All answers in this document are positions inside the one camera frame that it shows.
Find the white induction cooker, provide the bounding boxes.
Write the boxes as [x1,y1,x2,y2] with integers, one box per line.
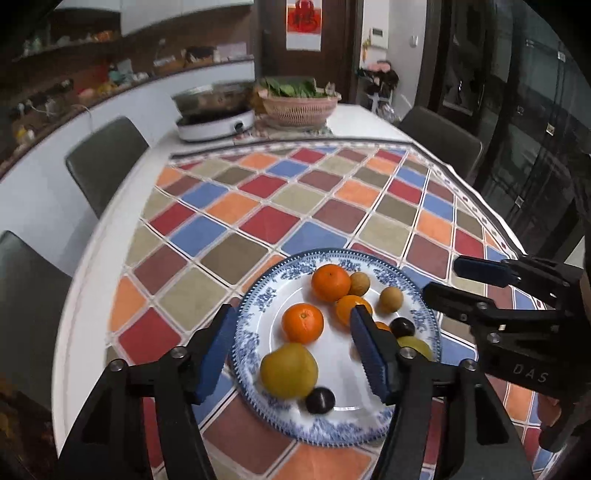
[175,109,256,143]

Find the brown kiwi fruit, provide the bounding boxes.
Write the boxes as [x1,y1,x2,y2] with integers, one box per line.
[347,271,371,297]
[379,286,404,315]

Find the glass sliding door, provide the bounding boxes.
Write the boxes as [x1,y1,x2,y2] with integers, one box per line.
[429,0,587,259]

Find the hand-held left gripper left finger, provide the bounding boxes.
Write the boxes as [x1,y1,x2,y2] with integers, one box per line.
[58,304,238,480]

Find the large orange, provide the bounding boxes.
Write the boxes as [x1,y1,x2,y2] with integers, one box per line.
[281,303,325,344]

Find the white sideboard cabinet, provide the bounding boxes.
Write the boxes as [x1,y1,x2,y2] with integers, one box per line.
[0,58,257,241]

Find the dark purple plum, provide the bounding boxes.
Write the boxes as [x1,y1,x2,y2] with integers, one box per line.
[305,387,336,415]
[389,317,415,339]

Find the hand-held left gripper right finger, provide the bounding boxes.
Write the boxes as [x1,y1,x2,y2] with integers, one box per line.
[349,306,536,480]

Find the blue patterned white plate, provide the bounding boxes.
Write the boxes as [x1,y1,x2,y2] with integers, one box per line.
[233,248,441,446]

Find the steel cooking pot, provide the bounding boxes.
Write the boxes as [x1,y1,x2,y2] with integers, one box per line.
[171,80,256,116]

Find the colourful checkered tablecloth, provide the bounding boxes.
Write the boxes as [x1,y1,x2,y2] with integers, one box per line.
[106,141,561,480]

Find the black and white box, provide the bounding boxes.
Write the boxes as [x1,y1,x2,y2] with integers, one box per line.
[182,46,218,63]

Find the leafy green vegetables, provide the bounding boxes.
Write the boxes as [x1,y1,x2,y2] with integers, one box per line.
[259,76,335,99]

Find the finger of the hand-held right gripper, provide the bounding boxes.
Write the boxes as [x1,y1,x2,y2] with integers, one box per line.
[422,281,561,340]
[453,255,585,308]

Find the pink woven basket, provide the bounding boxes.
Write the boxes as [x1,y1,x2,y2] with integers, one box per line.
[261,90,342,127]

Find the grey dining chair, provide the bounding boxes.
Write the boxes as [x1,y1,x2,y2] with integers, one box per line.
[397,106,483,183]
[0,231,75,411]
[65,116,151,220]

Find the red and white wall poster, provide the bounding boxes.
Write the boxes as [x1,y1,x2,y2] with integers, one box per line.
[286,0,322,51]

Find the green-brown pear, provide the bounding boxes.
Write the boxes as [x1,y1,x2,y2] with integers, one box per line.
[396,335,435,363]

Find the large yellow pear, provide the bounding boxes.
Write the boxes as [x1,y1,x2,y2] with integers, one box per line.
[260,342,318,400]

